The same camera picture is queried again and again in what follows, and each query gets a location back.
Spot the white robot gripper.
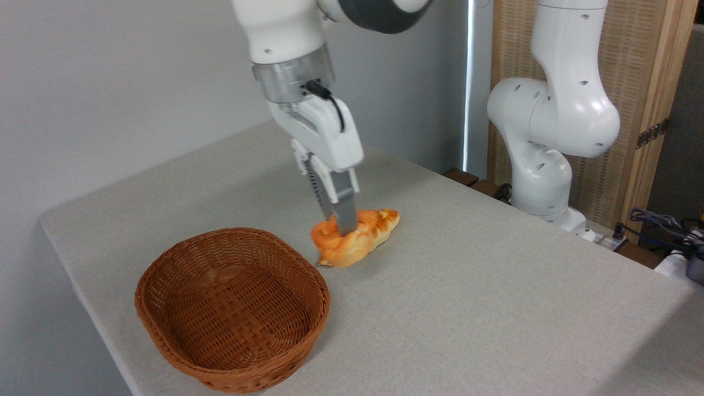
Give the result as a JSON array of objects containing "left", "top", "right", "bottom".
[{"left": 267, "top": 95, "right": 365, "bottom": 237}]

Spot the round golden bread roll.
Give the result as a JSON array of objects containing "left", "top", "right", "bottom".
[{"left": 310, "top": 216, "right": 360, "bottom": 252}]

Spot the braided long bread loaf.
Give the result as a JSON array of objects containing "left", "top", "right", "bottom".
[{"left": 318, "top": 208, "right": 401, "bottom": 268}]

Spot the brown wicker basket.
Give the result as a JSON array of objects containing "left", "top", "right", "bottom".
[{"left": 134, "top": 227, "right": 331, "bottom": 394}]

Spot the metal screen hinge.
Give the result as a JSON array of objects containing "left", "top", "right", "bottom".
[{"left": 636, "top": 117, "right": 671, "bottom": 150}]

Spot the wooden woven folding screen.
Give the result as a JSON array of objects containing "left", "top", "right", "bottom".
[{"left": 488, "top": 0, "right": 700, "bottom": 244}]

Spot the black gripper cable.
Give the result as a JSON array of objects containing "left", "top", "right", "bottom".
[{"left": 304, "top": 80, "right": 346, "bottom": 134}]

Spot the dark blue cable bundle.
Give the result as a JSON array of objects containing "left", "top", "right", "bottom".
[{"left": 629, "top": 207, "right": 704, "bottom": 255}]

